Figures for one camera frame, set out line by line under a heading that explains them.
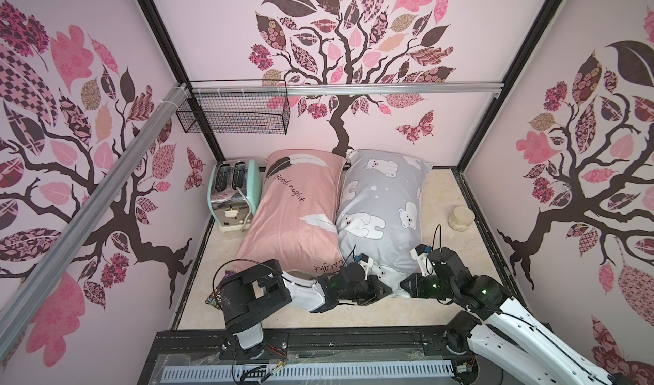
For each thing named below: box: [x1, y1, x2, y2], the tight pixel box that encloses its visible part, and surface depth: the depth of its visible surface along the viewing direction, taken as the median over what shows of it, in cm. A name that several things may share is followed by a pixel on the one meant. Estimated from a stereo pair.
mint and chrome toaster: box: [207, 158, 263, 233], surface depth 94 cm
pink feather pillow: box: [232, 149, 347, 276], surface depth 87 cm
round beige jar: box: [447, 206, 477, 232], surface depth 98 cm
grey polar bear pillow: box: [335, 149, 433, 299], surface depth 87 cm
